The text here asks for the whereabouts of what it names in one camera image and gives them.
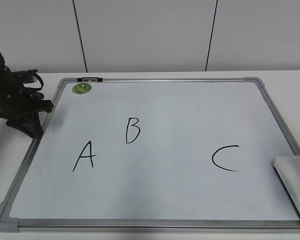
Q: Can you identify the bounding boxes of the white whiteboard eraser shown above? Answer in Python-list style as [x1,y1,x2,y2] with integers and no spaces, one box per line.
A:
[274,155,300,215]

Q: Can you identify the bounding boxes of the round green magnet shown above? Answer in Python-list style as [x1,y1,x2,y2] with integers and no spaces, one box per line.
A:
[72,83,92,95]

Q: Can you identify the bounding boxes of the white board with grey frame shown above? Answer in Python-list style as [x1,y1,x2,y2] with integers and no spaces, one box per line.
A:
[0,77,300,233]

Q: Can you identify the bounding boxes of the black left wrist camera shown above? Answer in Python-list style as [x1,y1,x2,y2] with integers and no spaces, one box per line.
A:
[12,69,38,84]

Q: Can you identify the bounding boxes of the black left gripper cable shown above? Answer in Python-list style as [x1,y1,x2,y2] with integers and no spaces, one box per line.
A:
[22,71,45,100]

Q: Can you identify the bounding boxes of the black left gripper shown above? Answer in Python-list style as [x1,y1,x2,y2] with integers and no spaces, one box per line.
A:
[0,52,54,138]

